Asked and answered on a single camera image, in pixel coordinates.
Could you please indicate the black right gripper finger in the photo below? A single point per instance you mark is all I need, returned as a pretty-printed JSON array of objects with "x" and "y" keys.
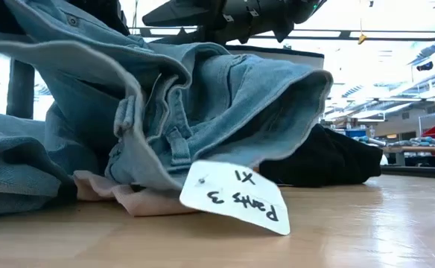
[
  {"x": 187, "y": 13},
  {"x": 197, "y": 35}
]

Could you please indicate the light blue denim jeans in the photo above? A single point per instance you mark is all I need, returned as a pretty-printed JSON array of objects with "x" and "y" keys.
[{"x": 221, "y": 104}]

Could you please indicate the black garment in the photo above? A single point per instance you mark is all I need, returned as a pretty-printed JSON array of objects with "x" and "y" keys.
[{"x": 333, "y": 160}]

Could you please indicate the white tag reading Pants 3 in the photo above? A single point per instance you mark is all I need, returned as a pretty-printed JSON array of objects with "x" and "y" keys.
[{"x": 236, "y": 193}]

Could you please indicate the pale pink garment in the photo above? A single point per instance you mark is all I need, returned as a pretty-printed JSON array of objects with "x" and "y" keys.
[{"x": 146, "y": 203}]

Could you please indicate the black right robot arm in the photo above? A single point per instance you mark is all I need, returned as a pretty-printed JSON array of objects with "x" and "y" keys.
[{"x": 307, "y": 11}]

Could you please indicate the navy white striped fabric basket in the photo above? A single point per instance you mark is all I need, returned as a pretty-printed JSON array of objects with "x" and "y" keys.
[{"x": 284, "y": 57}]

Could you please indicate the yellow hanging connector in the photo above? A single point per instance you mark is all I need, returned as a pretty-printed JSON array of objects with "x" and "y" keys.
[{"x": 361, "y": 38}]

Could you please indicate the black pillar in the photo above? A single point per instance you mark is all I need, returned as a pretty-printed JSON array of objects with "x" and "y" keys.
[{"x": 20, "y": 89}]

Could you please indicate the blue storage bins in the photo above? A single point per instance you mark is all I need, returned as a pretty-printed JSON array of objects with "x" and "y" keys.
[{"x": 355, "y": 133}]

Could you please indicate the wooden workbench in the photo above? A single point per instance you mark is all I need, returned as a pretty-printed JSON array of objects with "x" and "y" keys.
[{"x": 426, "y": 149}]

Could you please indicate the black overhead frame beam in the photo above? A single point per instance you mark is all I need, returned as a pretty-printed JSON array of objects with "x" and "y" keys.
[{"x": 344, "y": 34}]

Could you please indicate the black ceiling camera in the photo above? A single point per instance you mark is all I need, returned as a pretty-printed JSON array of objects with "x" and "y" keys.
[{"x": 425, "y": 66}]

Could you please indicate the black aluminium table frame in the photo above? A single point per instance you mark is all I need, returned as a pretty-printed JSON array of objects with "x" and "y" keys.
[{"x": 418, "y": 172}]

